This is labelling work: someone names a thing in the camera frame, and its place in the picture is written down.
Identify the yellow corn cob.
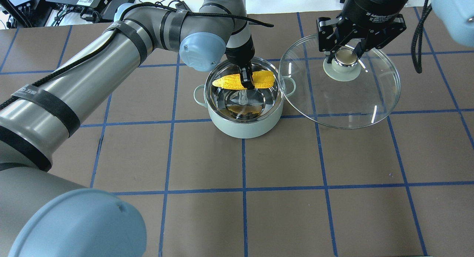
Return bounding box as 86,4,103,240
212,71,275,90

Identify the pale green cooking pot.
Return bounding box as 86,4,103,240
193,57,297,139

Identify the glass pot lid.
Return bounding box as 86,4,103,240
278,34,401,129

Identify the brown paper table mat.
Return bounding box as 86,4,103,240
1,11,474,257

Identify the black electronics box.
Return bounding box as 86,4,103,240
46,0,136,23

